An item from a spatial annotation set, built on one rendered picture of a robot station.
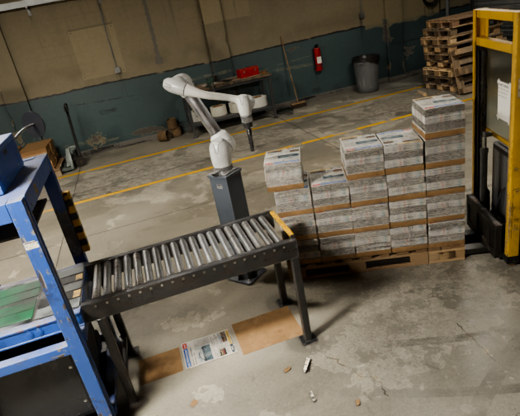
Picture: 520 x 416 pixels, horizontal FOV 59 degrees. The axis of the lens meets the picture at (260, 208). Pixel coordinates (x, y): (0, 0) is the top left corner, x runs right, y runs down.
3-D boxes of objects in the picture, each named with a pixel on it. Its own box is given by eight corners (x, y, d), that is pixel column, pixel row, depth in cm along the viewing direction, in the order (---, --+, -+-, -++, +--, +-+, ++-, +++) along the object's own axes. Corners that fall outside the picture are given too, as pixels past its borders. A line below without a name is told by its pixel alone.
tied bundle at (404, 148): (376, 159, 387) (375, 133, 378) (413, 154, 383) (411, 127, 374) (385, 176, 352) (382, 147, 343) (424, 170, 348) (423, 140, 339)
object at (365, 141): (338, 139, 381) (338, 138, 380) (374, 133, 378) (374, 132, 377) (344, 153, 348) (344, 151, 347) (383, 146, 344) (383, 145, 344)
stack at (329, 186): (289, 257, 430) (274, 175, 397) (417, 241, 416) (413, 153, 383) (289, 281, 395) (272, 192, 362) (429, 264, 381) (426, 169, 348)
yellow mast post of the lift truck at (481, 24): (471, 215, 423) (472, 9, 353) (481, 214, 422) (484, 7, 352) (475, 219, 414) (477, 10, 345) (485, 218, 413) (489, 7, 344)
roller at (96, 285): (102, 267, 315) (101, 261, 313) (101, 304, 273) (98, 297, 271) (95, 270, 314) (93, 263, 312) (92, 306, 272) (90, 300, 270)
